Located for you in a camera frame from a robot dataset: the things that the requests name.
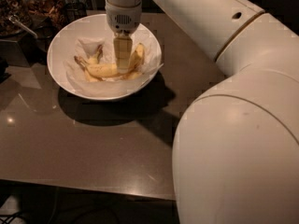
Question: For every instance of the glass jar with snacks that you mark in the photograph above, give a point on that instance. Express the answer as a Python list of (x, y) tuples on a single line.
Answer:
[(53, 9)]

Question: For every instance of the long front yellow banana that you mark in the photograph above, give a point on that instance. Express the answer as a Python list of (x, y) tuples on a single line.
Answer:
[(110, 70)]

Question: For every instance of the small left yellow banana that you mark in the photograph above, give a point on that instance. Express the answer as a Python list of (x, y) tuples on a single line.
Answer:
[(92, 66)]

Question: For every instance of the white bowl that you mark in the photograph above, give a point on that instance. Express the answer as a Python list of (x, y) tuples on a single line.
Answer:
[(62, 47)]

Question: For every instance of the black wire rack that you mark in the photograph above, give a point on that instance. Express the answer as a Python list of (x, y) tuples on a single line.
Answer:
[(75, 11)]

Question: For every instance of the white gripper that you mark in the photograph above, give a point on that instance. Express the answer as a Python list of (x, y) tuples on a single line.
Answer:
[(123, 20)]

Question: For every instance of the metal scoop handle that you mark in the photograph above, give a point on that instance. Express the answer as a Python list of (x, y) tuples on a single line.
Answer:
[(15, 20)]

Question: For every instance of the white paper liner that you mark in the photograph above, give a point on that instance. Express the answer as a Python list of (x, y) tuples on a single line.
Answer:
[(112, 88)]

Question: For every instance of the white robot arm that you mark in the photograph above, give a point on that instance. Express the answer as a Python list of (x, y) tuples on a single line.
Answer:
[(236, 148)]

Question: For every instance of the glass bowl with nuts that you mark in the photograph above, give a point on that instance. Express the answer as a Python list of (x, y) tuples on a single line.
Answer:
[(13, 8)]

